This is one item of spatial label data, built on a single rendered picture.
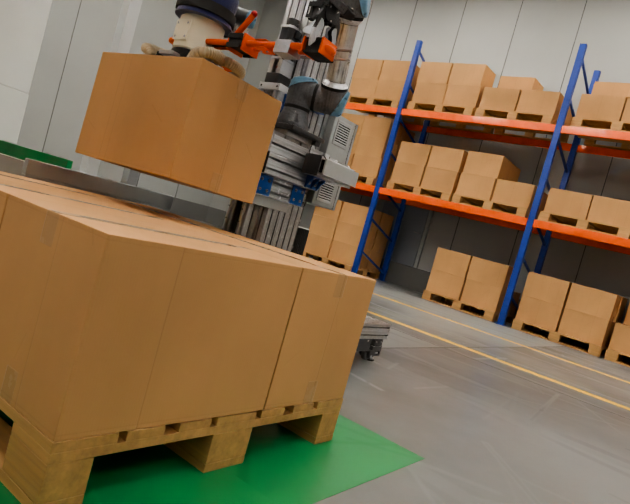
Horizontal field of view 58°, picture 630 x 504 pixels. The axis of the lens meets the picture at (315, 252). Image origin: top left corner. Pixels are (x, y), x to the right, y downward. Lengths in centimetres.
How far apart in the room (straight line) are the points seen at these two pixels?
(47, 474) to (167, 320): 35
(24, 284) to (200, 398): 46
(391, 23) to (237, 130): 1092
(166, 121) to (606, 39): 957
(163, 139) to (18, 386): 98
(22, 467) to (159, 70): 134
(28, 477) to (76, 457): 9
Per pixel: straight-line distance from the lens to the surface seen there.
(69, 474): 126
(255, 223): 277
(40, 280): 127
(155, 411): 132
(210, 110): 198
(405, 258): 1103
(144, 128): 208
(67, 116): 1243
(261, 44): 206
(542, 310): 877
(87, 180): 253
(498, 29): 1169
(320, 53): 187
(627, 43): 1090
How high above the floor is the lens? 66
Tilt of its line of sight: 3 degrees down
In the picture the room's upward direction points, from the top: 16 degrees clockwise
